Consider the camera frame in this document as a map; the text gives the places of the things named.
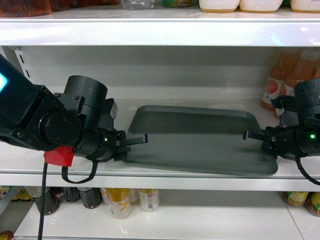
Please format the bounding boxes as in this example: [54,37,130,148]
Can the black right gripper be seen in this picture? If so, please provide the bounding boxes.
[242,126,304,160]

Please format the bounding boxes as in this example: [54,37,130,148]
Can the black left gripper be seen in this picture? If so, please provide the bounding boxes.
[72,128,148,162]

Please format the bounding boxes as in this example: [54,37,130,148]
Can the grey rectangular tray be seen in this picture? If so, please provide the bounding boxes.
[127,105,278,178]

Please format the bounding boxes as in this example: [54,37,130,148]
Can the yellow drink bottle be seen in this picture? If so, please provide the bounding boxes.
[106,188,132,220]

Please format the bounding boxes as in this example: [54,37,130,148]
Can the dark sauce bottle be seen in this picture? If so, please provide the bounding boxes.
[77,187,102,209]

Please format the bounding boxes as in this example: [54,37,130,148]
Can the orange juice bottle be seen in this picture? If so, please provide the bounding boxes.
[260,47,300,111]

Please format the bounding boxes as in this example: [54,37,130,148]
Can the white upper shelf board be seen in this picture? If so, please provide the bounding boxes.
[0,5,320,47]

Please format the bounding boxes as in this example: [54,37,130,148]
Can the white shelf board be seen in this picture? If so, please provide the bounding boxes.
[0,5,320,47]
[0,84,320,191]

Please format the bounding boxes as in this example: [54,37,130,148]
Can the white middle shelf board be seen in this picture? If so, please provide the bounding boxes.
[0,84,320,191]

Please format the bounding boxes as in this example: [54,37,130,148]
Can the clear water bottle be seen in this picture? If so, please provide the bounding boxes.
[122,0,156,10]

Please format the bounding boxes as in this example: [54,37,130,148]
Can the red cable clip block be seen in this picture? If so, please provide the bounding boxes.
[43,145,74,167]

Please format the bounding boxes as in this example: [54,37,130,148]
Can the black cable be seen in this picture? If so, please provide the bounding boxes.
[37,161,49,240]

